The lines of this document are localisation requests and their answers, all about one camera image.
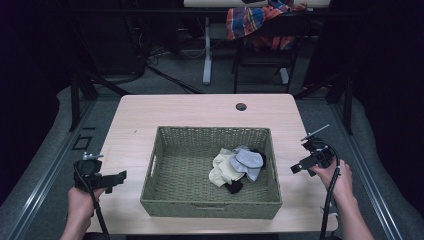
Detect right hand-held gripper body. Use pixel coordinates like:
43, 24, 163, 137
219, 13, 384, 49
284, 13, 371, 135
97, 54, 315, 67
300, 124, 336, 170

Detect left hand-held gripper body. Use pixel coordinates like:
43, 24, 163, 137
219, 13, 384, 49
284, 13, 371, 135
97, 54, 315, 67
73, 151, 108, 193

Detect blue-grey sock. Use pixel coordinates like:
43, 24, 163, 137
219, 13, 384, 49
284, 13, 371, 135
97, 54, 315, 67
229, 145, 265, 183

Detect green woven basket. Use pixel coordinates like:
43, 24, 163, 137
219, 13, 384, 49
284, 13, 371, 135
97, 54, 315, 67
139, 125, 284, 221

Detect cream sock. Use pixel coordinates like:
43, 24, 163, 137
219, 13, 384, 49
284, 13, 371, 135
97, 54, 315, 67
208, 148, 247, 188

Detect person's right hand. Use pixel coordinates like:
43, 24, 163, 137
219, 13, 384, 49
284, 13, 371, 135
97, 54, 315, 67
309, 159, 354, 203

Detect person's left hand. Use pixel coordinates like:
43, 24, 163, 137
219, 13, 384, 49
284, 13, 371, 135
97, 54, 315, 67
67, 185, 108, 232

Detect black metal stand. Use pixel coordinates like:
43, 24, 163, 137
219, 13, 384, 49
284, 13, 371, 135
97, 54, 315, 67
68, 64, 132, 132
293, 71, 355, 136

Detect black chair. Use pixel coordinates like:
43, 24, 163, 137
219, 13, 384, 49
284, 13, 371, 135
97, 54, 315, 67
231, 13, 311, 95

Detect plaid cloth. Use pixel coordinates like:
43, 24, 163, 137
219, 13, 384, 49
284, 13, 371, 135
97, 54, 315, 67
225, 0, 308, 52

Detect white desk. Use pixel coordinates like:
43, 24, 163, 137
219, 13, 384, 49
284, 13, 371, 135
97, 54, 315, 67
183, 0, 332, 86

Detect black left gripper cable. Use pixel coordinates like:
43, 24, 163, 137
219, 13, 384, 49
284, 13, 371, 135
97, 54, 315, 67
73, 165, 112, 240

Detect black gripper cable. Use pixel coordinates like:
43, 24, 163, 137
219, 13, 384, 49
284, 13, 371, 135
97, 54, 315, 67
313, 141, 342, 240
73, 165, 112, 240

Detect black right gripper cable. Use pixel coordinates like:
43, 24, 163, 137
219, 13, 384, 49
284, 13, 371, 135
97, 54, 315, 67
313, 141, 342, 240

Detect aluminium rail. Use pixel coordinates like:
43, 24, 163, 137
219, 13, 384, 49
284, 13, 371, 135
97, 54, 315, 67
5, 99, 98, 240
328, 99, 405, 240

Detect black floor cables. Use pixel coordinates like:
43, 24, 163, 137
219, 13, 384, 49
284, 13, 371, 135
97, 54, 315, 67
133, 19, 205, 95

